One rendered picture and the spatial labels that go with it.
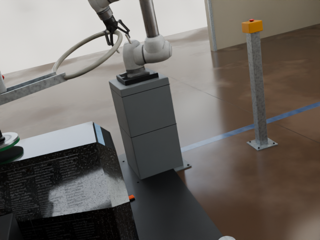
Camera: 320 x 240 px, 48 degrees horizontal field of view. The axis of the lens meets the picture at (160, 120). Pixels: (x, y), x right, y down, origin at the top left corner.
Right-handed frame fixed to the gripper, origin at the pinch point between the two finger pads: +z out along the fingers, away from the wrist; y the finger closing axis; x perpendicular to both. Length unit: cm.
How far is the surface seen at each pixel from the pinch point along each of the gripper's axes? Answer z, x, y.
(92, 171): 16, 64, 66
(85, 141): 9, 49, 59
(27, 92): -17, 18, 65
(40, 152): 2, 43, 79
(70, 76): -10.0, 16.1, 41.6
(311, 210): 124, 97, -22
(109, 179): 22, 70, 62
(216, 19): 221, -375, -323
